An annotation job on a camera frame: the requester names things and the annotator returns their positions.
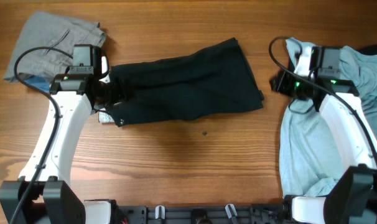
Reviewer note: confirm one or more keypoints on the folded grey trousers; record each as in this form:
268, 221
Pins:
49, 30

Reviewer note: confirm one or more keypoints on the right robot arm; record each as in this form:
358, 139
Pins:
337, 100

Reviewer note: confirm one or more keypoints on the black shorts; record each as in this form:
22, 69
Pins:
214, 80

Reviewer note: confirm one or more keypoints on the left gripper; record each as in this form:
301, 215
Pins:
119, 96

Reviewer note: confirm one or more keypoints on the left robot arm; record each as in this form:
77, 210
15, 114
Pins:
42, 193

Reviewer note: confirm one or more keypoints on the folded blue jeans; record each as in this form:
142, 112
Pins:
39, 82

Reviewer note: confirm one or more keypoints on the light blue t-shirt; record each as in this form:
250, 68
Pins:
309, 162

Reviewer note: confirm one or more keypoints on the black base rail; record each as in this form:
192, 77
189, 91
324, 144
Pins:
255, 214

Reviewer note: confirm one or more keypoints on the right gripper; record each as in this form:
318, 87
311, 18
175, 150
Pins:
282, 82

